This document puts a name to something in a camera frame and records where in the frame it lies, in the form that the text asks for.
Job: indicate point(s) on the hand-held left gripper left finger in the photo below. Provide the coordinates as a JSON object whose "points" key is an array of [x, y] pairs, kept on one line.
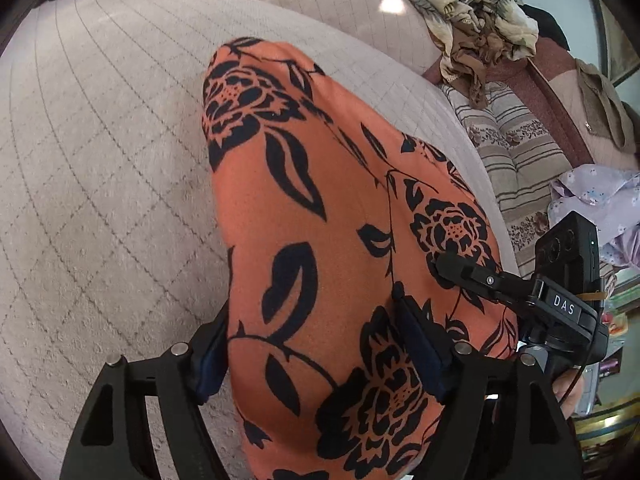
{"points": [[212, 360]]}

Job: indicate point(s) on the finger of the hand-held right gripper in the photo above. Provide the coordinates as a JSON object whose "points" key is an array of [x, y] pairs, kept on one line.
{"points": [[480, 280]]}

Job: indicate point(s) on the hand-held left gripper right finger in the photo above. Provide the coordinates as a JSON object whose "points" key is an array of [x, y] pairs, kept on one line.
{"points": [[420, 345]]}

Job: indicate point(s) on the orange floral garment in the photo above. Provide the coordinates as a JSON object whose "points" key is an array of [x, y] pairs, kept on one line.
{"points": [[325, 210]]}

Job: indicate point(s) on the person's right hand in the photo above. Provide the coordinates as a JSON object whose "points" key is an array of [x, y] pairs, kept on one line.
{"points": [[567, 392]]}

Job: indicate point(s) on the lilac floral cloth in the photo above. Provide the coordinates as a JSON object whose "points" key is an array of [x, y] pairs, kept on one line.
{"points": [[600, 195]]}

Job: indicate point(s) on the striped floral cushion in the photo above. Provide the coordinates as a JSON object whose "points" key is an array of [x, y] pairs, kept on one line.
{"points": [[520, 160]]}

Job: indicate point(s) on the brown cloth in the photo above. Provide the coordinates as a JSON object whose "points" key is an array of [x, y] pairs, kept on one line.
{"points": [[605, 105]]}

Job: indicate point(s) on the tan crumpled cloth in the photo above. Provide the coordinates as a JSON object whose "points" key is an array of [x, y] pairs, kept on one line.
{"points": [[475, 65]]}

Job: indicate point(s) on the grey quilted mattress cover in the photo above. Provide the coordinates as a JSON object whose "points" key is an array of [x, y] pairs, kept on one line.
{"points": [[100, 160]]}

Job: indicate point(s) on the black bundle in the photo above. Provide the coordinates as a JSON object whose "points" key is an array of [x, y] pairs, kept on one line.
{"points": [[547, 25]]}

